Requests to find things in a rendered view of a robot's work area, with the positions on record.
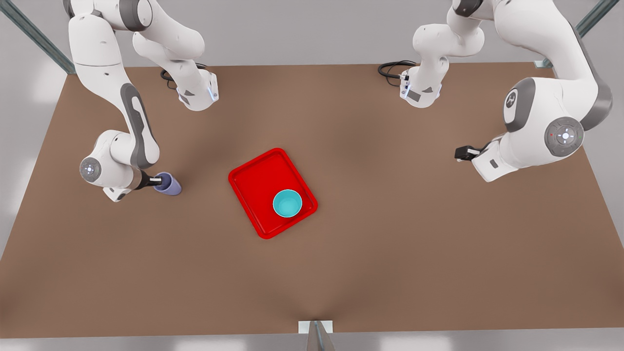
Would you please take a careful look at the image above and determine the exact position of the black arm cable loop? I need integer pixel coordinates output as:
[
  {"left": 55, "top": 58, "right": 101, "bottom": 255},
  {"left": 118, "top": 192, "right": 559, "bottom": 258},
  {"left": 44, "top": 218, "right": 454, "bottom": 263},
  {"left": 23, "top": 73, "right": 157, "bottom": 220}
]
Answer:
[
  {"left": 377, "top": 60, "right": 418, "bottom": 89},
  {"left": 160, "top": 63, "right": 208, "bottom": 91}
]

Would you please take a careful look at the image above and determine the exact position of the lavender cup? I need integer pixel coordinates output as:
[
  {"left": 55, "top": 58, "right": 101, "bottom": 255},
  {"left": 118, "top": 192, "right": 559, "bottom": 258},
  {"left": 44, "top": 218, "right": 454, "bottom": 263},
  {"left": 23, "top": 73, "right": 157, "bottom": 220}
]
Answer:
[{"left": 153, "top": 172, "right": 182, "bottom": 196}]

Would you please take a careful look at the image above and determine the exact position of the red rectangular tray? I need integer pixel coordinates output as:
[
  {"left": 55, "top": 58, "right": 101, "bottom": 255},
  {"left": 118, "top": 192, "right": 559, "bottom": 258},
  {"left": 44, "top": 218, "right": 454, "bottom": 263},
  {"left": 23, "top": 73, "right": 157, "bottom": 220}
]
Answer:
[{"left": 228, "top": 147, "right": 319, "bottom": 240}]

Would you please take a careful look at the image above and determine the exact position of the silver frame post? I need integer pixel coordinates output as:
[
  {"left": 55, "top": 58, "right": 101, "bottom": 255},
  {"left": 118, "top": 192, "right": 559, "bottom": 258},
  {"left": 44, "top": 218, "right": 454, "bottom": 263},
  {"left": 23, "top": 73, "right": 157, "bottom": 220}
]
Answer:
[
  {"left": 533, "top": 0, "right": 621, "bottom": 69},
  {"left": 298, "top": 320, "right": 334, "bottom": 351},
  {"left": 0, "top": 0, "right": 77, "bottom": 75}
]

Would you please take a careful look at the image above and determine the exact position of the teal bowl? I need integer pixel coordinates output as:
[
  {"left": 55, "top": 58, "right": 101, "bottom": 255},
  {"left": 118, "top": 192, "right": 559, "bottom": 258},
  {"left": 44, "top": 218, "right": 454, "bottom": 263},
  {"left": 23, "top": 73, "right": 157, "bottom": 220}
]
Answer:
[{"left": 272, "top": 189, "right": 304, "bottom": 218}]

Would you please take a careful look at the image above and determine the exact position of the black right arm cable loop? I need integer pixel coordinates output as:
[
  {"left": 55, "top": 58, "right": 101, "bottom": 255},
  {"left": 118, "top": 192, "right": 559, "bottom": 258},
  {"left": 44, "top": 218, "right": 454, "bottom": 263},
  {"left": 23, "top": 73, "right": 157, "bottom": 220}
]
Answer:
[{"left": 160, "top": 63, "right": 208, "bottom": 91}]

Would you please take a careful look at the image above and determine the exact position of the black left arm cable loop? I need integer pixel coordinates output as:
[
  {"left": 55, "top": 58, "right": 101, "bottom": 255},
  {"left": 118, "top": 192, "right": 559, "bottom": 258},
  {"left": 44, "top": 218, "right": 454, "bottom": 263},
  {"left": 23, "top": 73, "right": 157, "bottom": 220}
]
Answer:
[{"left": 377, "top": 60, "right": 418, "bottom": 89}]

